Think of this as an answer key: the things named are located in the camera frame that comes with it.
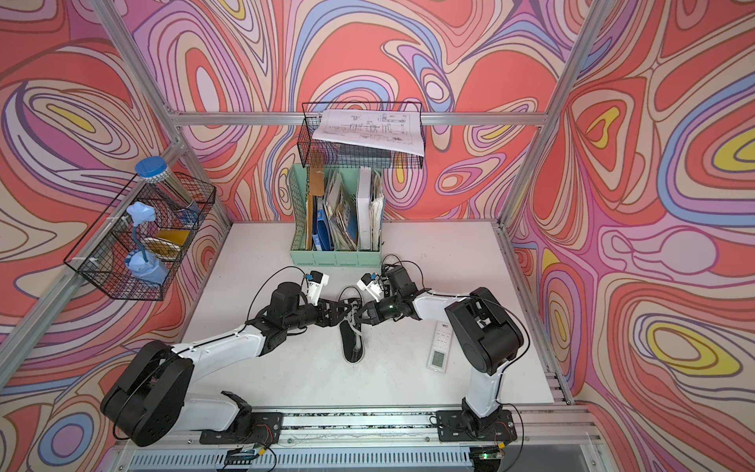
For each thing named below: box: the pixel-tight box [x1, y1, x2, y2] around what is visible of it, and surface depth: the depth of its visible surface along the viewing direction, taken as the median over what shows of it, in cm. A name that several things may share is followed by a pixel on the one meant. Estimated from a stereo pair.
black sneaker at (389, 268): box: [381, 262, 404, 274], surface depth 104 cm
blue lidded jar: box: [134, 156, 199, 214], surface depth 75 cm
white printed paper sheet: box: [312, 109, 426, 157], surface depth 85 cm
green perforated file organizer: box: [289, 164, 385, 269], surface depth 103 cm
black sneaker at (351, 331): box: [338, 286, 366, 363], surface depth 87 cm
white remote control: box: [425, 320, 454, 374], surface depth 87 cm
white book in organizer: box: [356, 166, 372, 251], surface depth 97 cm
